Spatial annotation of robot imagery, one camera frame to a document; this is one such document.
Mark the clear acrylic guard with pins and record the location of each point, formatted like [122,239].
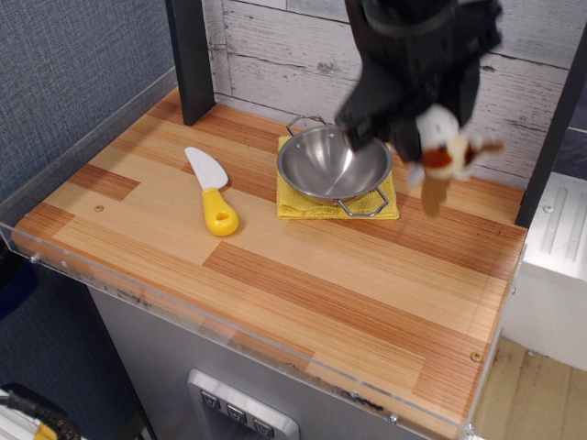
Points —
[402,315]

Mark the yellow handled toy knife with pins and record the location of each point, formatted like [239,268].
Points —
[221,219]

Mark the white ridged side panel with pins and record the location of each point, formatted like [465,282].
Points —
[555,247]

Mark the yellow folded cloth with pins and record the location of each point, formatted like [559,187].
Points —
[291,204]

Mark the dark post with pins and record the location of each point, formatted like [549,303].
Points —
[191,57]
[560,122]

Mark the dark right post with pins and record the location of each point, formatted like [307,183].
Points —
[560,122]

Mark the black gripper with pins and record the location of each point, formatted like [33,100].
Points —
[415,54]

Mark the grey toy fridge cabinet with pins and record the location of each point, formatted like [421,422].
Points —
[158,355]

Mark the stainless steel bowl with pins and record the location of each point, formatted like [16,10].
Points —
[321,165]

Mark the silver dispenser button panel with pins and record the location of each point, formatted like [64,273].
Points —
[215,395]

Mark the dark left post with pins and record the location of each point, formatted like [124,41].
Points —
[191,57]

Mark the white brown plush dog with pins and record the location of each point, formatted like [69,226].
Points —
[446,155]

